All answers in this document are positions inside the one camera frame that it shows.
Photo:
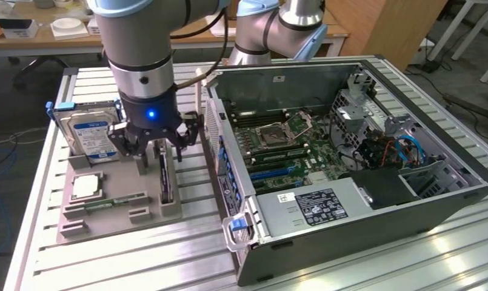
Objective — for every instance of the green RAM stick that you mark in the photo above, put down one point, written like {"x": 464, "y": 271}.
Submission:
{"x": 106, "y": 204}

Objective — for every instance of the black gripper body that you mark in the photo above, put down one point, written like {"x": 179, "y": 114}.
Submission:
{"x": 147, "y": 112}

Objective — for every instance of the wooden desk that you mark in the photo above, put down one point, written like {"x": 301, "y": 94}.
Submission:
{"x": 34, "y": 44}

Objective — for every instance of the wooden cabinet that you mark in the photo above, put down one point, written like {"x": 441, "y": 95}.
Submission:
{"x": 393, "y": 27}

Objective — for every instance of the low-profile graphics card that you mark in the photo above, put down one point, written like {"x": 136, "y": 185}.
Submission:
{"x": 166, "y": 179}

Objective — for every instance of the white round dish on block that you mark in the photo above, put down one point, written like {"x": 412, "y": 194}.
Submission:
{"x": 68, "y": 27}

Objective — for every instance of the grey disk bay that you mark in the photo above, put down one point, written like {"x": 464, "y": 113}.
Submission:
{"x": 433, "y": 179}

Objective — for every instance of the black RAM stick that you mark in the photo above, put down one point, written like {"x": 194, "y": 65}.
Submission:
{"x": 280, "y": 155}

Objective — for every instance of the grey parts rack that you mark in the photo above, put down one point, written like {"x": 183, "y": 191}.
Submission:
{"x": 118, "y": 185}

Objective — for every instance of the metal socket cover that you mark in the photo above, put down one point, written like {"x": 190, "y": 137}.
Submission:
{"x": 300, "y": 122}

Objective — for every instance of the grey cup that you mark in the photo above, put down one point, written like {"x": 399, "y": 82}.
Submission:
{"x": 44, "y": 3}

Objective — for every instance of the silver CPU chip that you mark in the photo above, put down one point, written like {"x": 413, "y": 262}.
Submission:
{"x": 86, "y": 186}

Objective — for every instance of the white table frame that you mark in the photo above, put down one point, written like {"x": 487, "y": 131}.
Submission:
{"x": 465, "y": 27}

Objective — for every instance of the green motherboard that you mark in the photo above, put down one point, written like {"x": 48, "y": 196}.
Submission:
{"x": 308, "y": 151}

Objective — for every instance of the blue expansion slot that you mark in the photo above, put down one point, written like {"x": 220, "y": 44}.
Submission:
{"x": 269, "y": 172}

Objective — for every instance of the grey power supply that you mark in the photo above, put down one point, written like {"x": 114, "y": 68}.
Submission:
{"x": 276, "y": 212}

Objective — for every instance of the black open PC case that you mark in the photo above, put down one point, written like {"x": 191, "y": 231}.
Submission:
{"x": 348, "y": 242}

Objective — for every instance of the small white labelled box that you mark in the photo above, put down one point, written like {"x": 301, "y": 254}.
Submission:
{"x": 92, "y": 27}

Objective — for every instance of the white box with dark lid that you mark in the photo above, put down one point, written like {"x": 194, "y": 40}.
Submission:
{"x": 19, "y": 28}

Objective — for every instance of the black office chair base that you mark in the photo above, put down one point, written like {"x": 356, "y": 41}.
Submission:
{"x": 38, "y": 65}

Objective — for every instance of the hard disk with blue caddy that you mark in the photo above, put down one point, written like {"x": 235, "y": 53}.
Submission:
{"x": 87, "y": 133}

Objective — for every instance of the blue case latch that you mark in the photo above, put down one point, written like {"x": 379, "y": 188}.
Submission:
{"x": 236, "y": 225}

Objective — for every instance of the CPU socket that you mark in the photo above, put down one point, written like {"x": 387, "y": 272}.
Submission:
{"x": 272, "y": 136}

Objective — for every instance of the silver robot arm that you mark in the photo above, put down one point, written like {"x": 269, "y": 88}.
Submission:
{"x": 138, "y": 45}

